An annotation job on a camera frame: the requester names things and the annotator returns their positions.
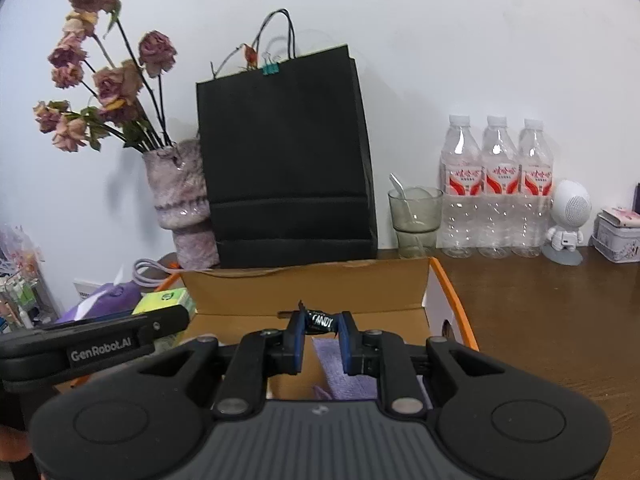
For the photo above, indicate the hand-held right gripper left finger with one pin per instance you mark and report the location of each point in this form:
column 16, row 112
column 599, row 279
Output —
column 298, row 332

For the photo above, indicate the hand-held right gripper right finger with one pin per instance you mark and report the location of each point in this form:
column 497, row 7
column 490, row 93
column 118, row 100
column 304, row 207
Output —
column 345, row 337

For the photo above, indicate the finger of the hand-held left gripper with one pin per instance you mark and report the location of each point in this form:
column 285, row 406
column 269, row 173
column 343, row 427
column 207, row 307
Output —
column 167, row 322

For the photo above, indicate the green box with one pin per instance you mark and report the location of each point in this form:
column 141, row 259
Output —
column 165, row 301

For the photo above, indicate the black candy wrapper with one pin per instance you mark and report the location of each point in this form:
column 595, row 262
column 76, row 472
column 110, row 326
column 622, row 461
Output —
column 320, row 321

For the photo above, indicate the purple cloth pouch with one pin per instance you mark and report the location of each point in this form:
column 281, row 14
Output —
column 332, row 365

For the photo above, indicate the red cardboard box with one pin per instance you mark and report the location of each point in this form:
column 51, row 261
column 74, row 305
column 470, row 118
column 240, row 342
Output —
column 300, row 285

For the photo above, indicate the purple tissue pack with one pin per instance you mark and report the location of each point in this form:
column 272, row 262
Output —
column 110, row 297

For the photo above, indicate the colourful cluttered rack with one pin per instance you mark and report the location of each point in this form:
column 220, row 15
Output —
column 22, row 280

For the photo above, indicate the clear glass cup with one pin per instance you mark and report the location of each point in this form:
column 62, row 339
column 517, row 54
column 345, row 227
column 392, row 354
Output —
column 417, row 230

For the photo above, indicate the purple textured vase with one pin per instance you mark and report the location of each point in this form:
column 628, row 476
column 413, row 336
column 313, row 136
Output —
column 182, row 185

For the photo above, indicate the black paper bag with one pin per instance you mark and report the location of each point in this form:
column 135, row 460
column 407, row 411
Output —
column 285, row 160

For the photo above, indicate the clear water bottle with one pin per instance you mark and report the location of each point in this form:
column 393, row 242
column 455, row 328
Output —
column 460, row 180
column 537, row 180
column 499, row 180

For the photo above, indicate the dried rose bouquet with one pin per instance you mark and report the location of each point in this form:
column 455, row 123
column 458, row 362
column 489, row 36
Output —
column 112, row 82

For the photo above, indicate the white robot speaker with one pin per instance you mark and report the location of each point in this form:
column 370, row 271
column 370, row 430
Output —
column 572, row 205

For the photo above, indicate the teal binder clip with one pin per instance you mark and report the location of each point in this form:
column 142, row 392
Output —
column 270, row 70

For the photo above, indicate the small tin box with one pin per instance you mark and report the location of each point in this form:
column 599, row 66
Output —
column 617, row 237

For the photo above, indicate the white wall plate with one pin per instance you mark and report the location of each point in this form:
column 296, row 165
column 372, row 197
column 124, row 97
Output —
column 92, row 290

